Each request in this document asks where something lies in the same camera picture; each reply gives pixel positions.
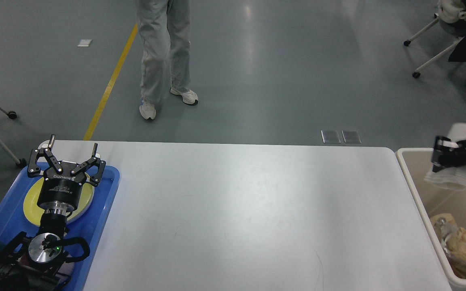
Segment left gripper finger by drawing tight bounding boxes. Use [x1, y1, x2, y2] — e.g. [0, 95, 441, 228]
[27, 134, 64, 177]
[70, 143, 106, 186]

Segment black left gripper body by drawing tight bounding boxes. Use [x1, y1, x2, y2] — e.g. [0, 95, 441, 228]
[37, 161, 94, 213]

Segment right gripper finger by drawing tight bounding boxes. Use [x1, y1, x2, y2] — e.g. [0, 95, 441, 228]
[432, 136, 466, 168]

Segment white paper cup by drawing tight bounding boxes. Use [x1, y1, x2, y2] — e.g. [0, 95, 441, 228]
[424, 123, 466, 190]

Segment yellow plastic plate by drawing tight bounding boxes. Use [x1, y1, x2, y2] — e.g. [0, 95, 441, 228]
[23, 177, 95, 226]

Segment large brown paper bag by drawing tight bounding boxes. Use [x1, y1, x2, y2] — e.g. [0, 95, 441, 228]
[430, 213, 466, 279]

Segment aluminium foil tray sheet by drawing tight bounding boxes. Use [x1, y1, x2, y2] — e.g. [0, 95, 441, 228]
[433, 217, 458, 253]

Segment brown paper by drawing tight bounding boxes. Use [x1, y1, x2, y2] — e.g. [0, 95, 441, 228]
[445, 227, 466, 262]

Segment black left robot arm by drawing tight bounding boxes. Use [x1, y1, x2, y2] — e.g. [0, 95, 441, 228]
[0, 135, 106, 291]

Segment pale green plate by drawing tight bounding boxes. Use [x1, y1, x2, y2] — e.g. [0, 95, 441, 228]
[67, 193, 94, 225]

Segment blue plastic tray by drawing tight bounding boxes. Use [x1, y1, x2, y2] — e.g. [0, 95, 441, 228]
[0, 165, 120, 291]

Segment beige plastic bin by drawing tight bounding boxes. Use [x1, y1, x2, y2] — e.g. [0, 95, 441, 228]
[396, 148, 466, 291]

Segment floor socket plate right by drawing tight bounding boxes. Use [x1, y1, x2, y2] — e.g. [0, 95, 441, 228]
[341, 130, 361, 144]

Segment floor socket plate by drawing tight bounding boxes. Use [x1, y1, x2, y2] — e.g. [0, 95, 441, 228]
[341, 130, 361, 144]
[321, 130, 341, 144]

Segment floor socket plate left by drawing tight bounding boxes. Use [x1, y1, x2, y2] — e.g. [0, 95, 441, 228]
[321, 130, 341, 144]

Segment white office chair with jacket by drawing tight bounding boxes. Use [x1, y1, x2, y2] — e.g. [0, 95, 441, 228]
[403, 0, 466, 79]

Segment standing person grey trousers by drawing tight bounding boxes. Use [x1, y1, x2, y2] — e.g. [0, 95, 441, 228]
[134, 0, 199, 121]

